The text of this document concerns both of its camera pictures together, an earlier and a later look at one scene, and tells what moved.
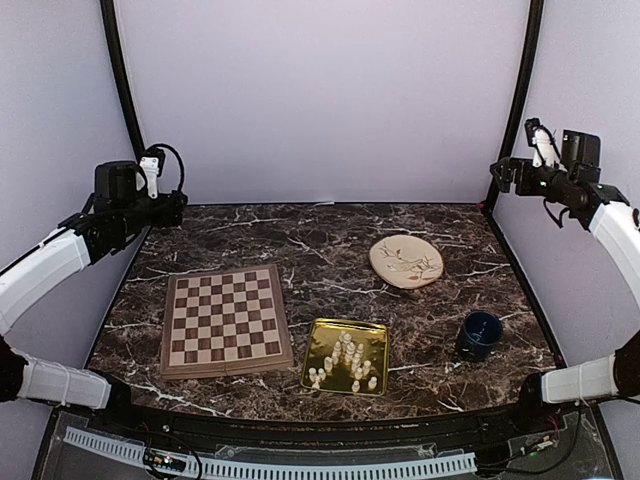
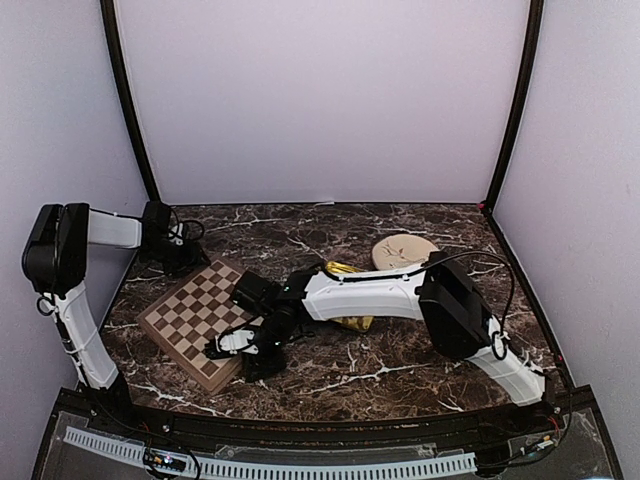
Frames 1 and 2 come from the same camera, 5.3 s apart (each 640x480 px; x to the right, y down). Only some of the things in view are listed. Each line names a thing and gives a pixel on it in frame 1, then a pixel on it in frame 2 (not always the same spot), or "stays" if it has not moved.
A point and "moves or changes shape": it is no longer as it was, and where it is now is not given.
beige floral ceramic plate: (406, 261) stays
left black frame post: (108, 13) stays
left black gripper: (171, 209) to (192, 259)
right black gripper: (523, 166) to (268, 364)
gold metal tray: (352, 353) to (358, 323)
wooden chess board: (224, 322) moves or changes shape
